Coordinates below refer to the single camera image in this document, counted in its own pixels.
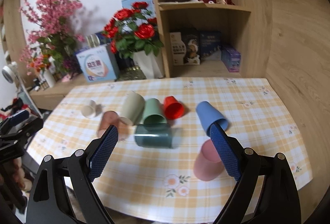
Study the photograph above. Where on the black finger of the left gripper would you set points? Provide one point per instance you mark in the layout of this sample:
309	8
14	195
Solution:
16	131

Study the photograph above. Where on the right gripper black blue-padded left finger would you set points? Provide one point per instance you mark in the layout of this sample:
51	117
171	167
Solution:
49	200

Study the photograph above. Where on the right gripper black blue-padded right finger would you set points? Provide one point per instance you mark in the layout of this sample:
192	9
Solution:
278	201

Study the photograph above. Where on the pink plastic cup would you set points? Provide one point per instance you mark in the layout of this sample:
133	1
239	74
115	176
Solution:
208	164

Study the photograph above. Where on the small white cup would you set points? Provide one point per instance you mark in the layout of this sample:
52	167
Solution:
89	109

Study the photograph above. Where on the blue plastic cup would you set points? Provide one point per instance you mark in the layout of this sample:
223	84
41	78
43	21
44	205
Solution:
208	115

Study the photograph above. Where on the teal transparent cup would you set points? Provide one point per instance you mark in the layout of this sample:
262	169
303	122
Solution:
154	136

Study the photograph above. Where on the red plastic cup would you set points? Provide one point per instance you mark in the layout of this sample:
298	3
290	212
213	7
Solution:
173	109

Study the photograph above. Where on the beige plastic cup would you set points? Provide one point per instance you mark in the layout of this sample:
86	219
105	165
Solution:
132	108

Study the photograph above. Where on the green plastic cup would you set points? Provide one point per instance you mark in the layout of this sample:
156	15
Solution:
153	112

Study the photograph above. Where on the low wooden cabinet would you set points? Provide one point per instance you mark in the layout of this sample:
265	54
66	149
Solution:
49	98

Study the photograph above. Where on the white small fan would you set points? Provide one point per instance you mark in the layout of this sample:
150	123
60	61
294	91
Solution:
10	73

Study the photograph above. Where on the pink blossom bouquet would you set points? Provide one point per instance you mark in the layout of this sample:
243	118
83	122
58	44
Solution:
53	42

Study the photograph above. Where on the yellow checkered tablecloth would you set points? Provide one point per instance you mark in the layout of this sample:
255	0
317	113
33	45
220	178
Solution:
159	184

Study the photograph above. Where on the light blue carton box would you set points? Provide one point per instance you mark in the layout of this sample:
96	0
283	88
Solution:
98	64

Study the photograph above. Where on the dark glass jar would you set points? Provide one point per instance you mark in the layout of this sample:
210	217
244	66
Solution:
129	71

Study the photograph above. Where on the purple small box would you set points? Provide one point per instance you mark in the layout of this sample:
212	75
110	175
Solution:
231	59

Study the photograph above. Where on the white vase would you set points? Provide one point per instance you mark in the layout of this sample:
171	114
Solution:
151	65

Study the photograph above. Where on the red rose bouquet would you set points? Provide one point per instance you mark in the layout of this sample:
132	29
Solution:
133	30

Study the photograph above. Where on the dark blue box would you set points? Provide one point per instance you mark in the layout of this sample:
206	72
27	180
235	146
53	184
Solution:
210	45

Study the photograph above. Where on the wooden shelf unit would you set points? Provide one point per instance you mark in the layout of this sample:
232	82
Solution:
244	25

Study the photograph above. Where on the white snack box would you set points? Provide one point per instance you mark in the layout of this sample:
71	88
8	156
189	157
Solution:
178	48

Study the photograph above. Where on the dark cartoon box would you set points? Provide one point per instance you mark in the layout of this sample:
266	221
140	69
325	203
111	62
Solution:
192	55

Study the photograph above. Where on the blue poster board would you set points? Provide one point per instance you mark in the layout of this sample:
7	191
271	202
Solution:
127	4

